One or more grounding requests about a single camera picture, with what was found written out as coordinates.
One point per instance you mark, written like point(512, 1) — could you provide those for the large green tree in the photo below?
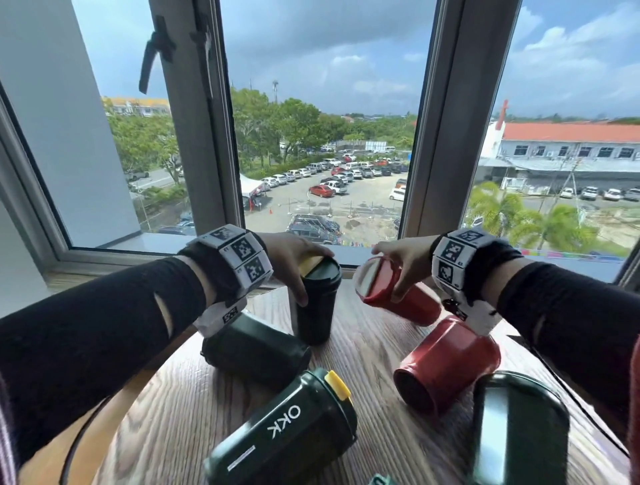
point(145, 140)

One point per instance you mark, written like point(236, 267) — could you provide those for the white tagged wrist camera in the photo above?
point(452, 252)
point(245, 250)

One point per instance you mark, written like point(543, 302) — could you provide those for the row of parked cars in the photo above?
point(300, 175)

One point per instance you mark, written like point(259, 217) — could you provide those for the red plaid shirt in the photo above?
point(6, 439)

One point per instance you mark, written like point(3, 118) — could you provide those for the person's right hand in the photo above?
point(415, 260)

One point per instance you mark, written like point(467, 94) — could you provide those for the dark window sill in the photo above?
point(75, 280)

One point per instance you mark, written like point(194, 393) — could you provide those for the green palm tree cluster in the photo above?
point(500, 210)

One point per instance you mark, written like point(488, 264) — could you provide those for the red car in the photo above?
point(321, 191)

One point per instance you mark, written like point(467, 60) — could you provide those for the person's right forearm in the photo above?
point(575, 315)

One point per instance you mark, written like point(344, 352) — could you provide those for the person's left hand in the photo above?
point(287, 255)

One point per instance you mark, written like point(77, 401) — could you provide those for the person's left forearm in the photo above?
point(100, 330)

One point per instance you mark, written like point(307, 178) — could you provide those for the white tent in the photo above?
point(250, 186)

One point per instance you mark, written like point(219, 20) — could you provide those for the round wooden table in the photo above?
point(360, 380)

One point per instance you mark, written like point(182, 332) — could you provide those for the dark grey window frame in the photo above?
point(450, 125)

